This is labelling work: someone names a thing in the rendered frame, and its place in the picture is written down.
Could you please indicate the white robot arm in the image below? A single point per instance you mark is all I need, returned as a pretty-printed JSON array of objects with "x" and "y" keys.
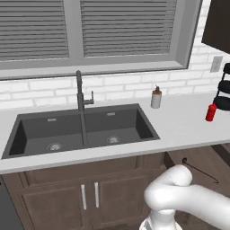
[{"x": 179, "y": 197}]

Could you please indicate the black ladle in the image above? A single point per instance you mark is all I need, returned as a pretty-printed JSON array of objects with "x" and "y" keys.
[{"x": 200, "y": 170}]

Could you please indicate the open brown wooden drawer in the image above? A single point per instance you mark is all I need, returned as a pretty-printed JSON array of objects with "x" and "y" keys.
[{"x": 200, "y": 176}]

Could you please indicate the dark grey double sink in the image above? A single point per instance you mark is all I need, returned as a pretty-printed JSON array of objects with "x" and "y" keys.
[{"x": 81, "y": 130}]

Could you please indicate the dark grey tap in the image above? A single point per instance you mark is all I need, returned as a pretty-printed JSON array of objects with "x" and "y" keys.
[{"x": 80, "y": 92}]

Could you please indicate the white soap dispenser bottle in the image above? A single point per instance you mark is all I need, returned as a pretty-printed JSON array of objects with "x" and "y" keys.
[{"x": 156, "y": 98}]

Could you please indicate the brown cupboard door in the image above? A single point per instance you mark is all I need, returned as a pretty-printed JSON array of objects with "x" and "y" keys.
[
  {"x": 54, "y": 206},
  {"x": 119, "y": 200}
]

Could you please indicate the grey window with blinds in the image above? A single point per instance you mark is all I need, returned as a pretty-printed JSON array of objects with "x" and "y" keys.
[{"x": 90, "y": 33}]

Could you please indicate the red bottle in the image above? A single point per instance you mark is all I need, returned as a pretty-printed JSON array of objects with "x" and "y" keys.
[{"x": 210, "y": 112}]

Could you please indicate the black tiered stand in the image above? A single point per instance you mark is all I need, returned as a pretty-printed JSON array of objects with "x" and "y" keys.
[{"x": 224, "y": 90}]

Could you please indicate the dark grey dishwasher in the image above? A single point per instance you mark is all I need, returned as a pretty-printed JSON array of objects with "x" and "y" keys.
[{"x": 9, "y": 209}]

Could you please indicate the grey wall socket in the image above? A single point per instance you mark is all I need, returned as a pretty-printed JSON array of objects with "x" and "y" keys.
[{"x": 216, "y": 64}]

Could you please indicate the dark brown wall cupboard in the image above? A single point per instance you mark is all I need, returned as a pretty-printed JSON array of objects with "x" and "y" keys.
[{"x": 217, "y": 24}]

